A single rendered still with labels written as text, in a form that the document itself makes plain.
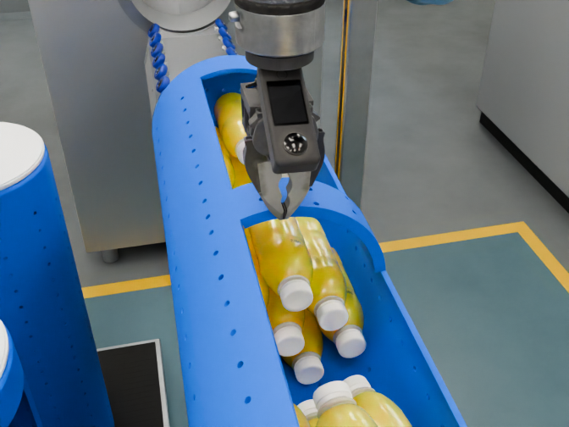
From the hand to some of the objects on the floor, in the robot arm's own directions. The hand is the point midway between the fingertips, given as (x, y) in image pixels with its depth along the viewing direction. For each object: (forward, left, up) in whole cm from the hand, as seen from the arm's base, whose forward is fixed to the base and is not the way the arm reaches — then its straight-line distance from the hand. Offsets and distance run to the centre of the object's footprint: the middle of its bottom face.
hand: (284, 213), depth 78 cm
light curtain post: (-31, -79, -121) cm, 147 cm away
